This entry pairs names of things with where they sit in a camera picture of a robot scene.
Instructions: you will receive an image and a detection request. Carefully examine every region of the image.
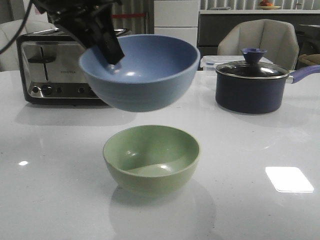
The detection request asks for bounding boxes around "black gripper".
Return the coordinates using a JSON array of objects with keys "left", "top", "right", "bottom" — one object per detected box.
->
[{"left": 32, "top": 0, "right": 125, "bottom": 65}]

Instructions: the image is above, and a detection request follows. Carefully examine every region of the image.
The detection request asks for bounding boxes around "blue bowl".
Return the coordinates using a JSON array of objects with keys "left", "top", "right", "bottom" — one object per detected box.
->
[{"left": 79, "top": 34, "right": 200, "bottom": 112}]

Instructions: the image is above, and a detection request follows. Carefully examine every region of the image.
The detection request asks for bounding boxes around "green bowl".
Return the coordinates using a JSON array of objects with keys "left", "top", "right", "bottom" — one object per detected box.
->
[{"left": 102, "top": 125, "right": 200, "bottom": 197}]

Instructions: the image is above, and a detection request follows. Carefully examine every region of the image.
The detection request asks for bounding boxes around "black chrome toaster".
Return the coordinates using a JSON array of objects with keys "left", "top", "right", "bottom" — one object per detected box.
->
[{"left": 16, "top": 27, "right": 131, "bottom": 106}]

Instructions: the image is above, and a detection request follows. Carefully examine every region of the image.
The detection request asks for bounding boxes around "white armchair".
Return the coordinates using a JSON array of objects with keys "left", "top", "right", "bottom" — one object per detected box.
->
[{"left": 0, "top": 19, "right": 55, "bottom": 72}]

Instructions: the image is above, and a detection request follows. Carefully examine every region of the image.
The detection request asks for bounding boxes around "white drawer cabinet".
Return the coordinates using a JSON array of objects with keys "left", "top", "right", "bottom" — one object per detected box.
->
[{"left": 153, "top": 0, "right": 200, "bottom": 46}]

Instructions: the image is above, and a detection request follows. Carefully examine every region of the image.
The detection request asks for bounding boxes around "clear plastic food container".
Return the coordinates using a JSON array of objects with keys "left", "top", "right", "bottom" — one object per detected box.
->
[{"left": 199, "top": 55, "right": 272, "bottom": 71}]

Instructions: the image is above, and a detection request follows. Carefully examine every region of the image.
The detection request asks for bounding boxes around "dark counter unit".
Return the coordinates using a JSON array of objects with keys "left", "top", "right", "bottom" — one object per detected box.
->
[{"left": 197, "top": 9, "right": 320, "bottom": 56}]

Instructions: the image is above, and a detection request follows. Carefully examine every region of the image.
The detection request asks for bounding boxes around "dark blue saucepan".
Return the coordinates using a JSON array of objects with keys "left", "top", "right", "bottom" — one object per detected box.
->
[{"left": 215, "top": 65, "right": 320, "bottom": 115}]

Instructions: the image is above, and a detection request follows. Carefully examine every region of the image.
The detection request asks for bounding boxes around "glass pot lid blue knob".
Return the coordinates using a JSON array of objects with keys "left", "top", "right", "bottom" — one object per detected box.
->
[{"left": 215, "top": 48, "right": 289, "bottom": 80}]

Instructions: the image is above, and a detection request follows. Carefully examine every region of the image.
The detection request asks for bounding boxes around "fruit plate on counter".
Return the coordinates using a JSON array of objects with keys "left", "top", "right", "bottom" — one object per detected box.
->
[{"left": 257, "top": 0, "right": 281, "bottom": 10}]

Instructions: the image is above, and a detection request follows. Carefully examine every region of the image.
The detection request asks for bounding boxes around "beige upholstered chair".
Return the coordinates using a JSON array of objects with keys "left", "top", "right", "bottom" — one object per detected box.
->
[{"left": 217, "top": 19, "right": 300, "bottom": 70}]

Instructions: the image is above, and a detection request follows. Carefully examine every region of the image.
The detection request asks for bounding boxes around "brown cushion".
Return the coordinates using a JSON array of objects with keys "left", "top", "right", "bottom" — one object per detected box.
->
[{"left": 296, "top": 53, "right": 320, "bottom": 69}]

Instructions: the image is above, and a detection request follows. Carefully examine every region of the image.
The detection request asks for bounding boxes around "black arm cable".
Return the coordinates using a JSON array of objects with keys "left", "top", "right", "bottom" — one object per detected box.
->
[{"left": 0, "top": 0, "right": 35, "bottom": 55}]

